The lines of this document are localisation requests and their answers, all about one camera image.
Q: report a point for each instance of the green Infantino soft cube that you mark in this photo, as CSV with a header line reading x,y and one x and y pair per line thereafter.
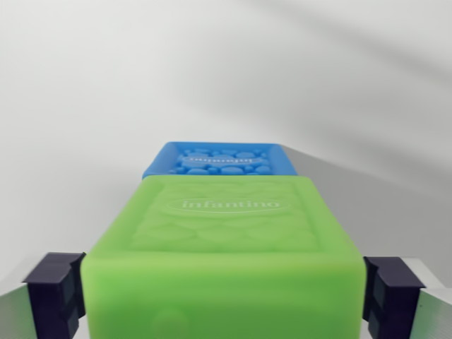
x,y
222,261

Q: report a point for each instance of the blue Infantino soft cube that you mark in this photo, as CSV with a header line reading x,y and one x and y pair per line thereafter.
x,y
219,162

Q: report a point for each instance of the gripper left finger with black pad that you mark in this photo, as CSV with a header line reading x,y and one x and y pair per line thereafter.
x,y
49,293

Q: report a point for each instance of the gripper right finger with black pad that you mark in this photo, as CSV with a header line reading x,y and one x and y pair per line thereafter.
x,y
395,293

